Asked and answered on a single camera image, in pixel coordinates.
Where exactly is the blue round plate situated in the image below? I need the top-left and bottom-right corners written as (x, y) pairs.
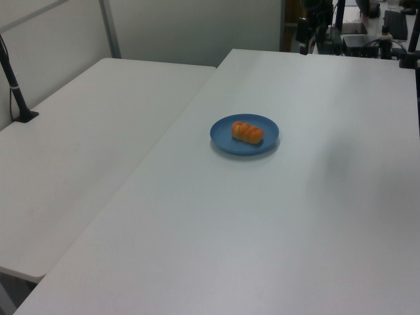
top-left (209, 114), bottom-right (281, 156)

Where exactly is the black camera stand with clamp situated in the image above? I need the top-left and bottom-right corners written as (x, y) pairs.
top-left (398, 19), bottom-right (420, 70)

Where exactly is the black electronics box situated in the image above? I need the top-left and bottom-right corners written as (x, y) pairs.
top-left (342, 34), bottom-right (382, 57)

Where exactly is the orange twisted bread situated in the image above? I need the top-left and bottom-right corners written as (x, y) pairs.
top-left (231, 121), bottom-right (264, 144)

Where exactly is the black camera stand flat base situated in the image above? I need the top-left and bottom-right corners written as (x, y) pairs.
top-left (0, 32), bottom-right (39, 124)

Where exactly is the wooden cabinet panel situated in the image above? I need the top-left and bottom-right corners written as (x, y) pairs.
top-left (283, 0), bottom-right (303, 53)

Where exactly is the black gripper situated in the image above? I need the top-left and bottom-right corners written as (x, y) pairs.
top-left (297, 0), bottom-right (333, 56)

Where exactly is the black vertical pole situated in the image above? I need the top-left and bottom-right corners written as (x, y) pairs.
top-left (333, 0), bottom-right (347, 32)

